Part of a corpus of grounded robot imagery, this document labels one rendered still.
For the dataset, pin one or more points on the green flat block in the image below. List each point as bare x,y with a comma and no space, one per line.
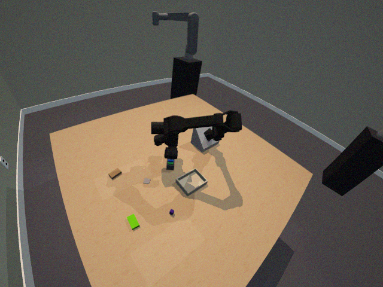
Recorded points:
133,221

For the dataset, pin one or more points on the small brown block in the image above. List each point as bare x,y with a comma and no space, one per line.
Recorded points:
115,173

